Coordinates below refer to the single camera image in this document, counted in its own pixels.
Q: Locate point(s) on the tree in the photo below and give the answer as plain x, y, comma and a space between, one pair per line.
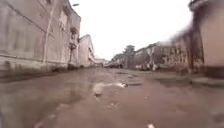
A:
128, 51

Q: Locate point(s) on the brown dirt road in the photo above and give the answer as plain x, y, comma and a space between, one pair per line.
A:
133, 106

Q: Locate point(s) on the stained grey wall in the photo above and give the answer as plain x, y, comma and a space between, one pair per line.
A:
166, 55

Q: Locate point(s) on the building with dark gate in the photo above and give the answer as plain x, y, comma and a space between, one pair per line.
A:
211, 36

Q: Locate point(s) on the large grey building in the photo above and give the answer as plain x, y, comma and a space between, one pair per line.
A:
23, 33

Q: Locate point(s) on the pale building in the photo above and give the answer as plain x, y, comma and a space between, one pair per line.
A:
86, 51

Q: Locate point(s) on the robot's own part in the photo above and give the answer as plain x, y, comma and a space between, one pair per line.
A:
150, 126

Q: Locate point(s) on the puddle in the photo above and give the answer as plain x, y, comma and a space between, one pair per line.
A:
100, 88

